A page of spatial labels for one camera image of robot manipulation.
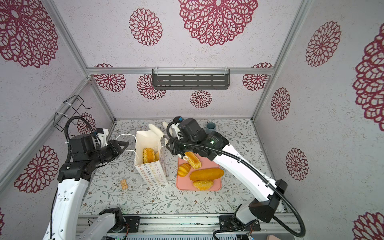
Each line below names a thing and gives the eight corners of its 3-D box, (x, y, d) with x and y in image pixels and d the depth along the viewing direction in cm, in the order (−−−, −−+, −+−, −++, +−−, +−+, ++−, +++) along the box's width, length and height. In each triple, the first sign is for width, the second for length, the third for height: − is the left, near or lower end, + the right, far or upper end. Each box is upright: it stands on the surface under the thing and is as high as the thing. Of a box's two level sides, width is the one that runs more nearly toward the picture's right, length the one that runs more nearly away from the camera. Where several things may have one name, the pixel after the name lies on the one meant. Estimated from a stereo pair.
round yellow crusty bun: (193, 192, 85) (193, 188, 81) (193, 183, 89) (193, 179, 85) (212, 192, 85) (213, 188, 81) (211, 183, 89) (212, 179, 85)
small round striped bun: (177, 176, 91) (177, 174, 89) (178, 165, 96) (178, 162, 94) (190, 176, 91) (190, 174, 89) (190, 165, 96) (190, 162, 94)
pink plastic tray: (212, 190, 87) (212, 188, 84) (211, 182, 90) (212, 180, 87) (220, 190, 87) (221, 188, 84) (219, 182, 90) (220, 180, 87)
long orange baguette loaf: (189, 181, 89) (189, 178, 85) (189, 171, 93) (189, 168, 89) (223, 181, 89) (224, 178, 85) (221, 171, 93) (223, 168, 89)
